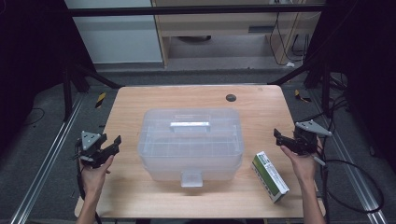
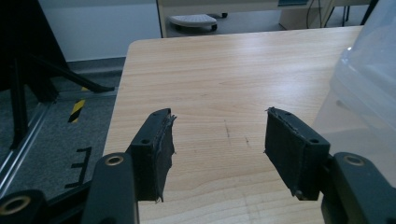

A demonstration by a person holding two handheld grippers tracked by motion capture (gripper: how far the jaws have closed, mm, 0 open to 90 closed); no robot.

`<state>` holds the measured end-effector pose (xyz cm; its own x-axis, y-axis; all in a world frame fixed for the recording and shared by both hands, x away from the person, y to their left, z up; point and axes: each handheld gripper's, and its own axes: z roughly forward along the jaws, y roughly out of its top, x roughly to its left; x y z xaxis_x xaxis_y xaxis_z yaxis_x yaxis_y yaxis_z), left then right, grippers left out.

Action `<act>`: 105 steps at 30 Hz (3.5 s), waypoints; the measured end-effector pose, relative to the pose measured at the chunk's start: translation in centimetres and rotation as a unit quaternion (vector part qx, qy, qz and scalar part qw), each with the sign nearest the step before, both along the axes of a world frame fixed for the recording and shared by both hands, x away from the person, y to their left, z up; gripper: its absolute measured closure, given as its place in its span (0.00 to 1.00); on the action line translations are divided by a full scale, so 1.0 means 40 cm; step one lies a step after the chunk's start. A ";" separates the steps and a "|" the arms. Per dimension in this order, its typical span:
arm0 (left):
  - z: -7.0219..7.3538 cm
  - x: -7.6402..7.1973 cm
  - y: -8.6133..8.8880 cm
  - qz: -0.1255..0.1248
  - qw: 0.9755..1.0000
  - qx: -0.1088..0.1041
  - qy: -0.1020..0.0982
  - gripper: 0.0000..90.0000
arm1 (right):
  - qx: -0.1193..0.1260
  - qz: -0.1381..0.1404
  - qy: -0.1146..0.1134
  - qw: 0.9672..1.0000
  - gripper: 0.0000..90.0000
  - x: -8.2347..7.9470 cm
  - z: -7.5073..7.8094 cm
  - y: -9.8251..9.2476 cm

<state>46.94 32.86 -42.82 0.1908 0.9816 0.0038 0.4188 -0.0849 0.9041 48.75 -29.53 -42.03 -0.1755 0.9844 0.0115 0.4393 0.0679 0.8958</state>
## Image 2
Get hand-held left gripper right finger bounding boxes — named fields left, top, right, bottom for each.
left=263, top=106, right=331, bottom=202

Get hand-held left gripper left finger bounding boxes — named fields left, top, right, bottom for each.
left=125, top=107, right=177, bottom=203

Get clear plastic storage box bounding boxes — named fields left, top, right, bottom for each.
left=312, top=0, right=396, bottom=188

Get yellow black striped tape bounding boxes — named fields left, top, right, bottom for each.
left=67, top=98, right=87, bottom=124

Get black metal stand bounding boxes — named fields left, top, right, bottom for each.
left=360, top=0, right=380, bottom=26
left=8, top=52, right=116, bottom=150

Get aluminium floor rail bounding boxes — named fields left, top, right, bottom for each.
left=0, top=99, right=52, bottom=199

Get black cables under desk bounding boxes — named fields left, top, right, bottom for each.
left=305, top=0, right=335, bottom=30

